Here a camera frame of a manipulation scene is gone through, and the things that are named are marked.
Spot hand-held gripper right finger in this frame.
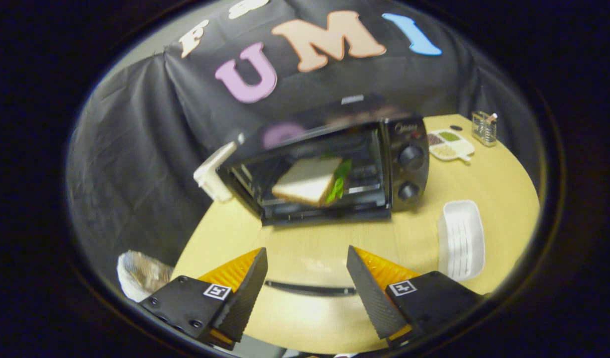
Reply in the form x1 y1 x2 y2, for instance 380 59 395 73
346 245 486 349

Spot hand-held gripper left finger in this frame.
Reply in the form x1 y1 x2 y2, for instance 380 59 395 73
137 247 269 351

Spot white bread lettuce sandwich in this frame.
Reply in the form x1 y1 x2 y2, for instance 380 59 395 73
272 157 354 207

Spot black toaster oven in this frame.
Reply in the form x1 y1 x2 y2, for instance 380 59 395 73
193 93 431 227

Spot black curved strip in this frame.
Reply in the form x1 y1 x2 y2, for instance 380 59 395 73
264 280 358 298

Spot crumpled white silver bag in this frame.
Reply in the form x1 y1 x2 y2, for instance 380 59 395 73
117 250 174 303

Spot white rectangular tray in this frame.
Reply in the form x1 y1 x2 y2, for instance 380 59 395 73
437 200 486 282

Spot white divided dish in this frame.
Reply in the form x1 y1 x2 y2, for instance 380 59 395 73
427 129 476 163

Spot black backdrop cloth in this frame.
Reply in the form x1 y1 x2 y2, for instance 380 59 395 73
66 0 544 289

